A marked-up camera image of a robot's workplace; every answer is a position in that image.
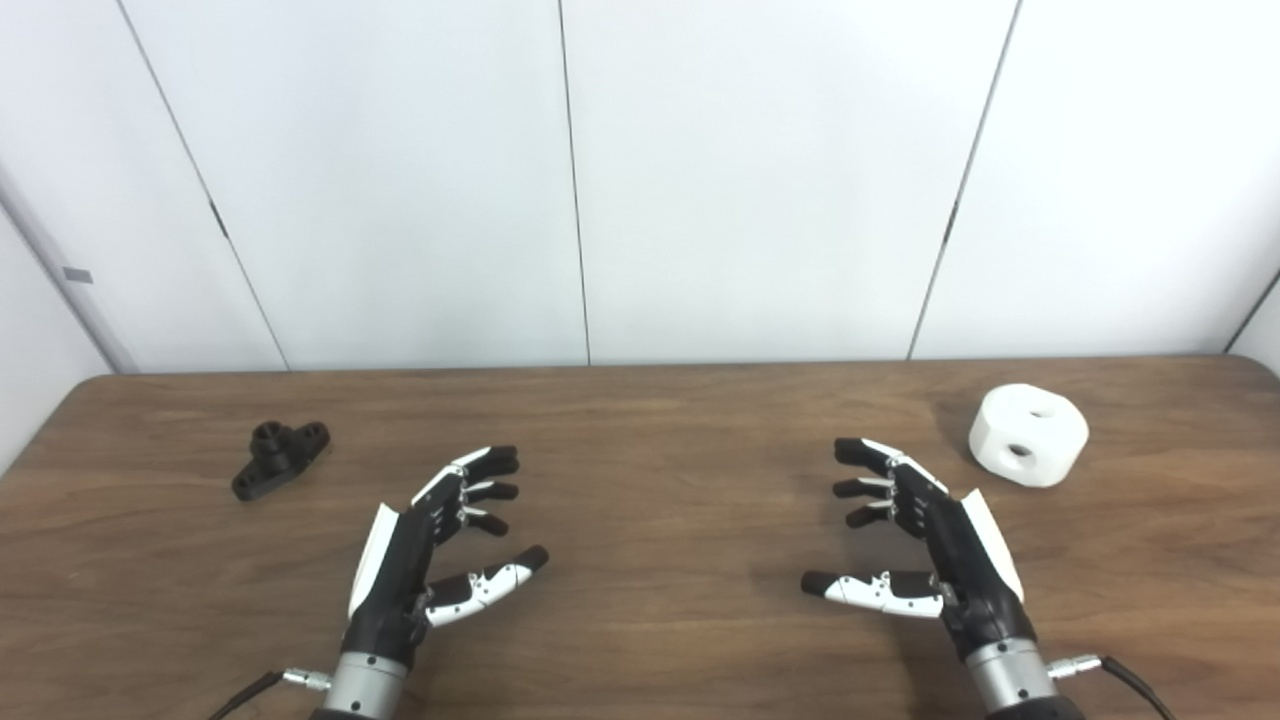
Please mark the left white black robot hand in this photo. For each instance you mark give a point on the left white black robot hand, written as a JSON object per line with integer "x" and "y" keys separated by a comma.
{"x": 395, "y": 570}

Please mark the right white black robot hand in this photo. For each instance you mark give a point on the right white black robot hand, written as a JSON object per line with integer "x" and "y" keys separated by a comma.
{"x": 965, "y": 560}

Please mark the round white piece with holes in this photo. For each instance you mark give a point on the round white piece with holes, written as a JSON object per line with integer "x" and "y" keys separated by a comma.
{"x": 1035, "y": 432}

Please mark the black flanged holder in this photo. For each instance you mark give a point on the black flanged holder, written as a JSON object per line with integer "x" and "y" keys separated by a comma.
{"x": 272, "y": 458}

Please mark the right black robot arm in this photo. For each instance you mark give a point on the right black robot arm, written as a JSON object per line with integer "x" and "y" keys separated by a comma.
{"x": 1015, "y": 685}

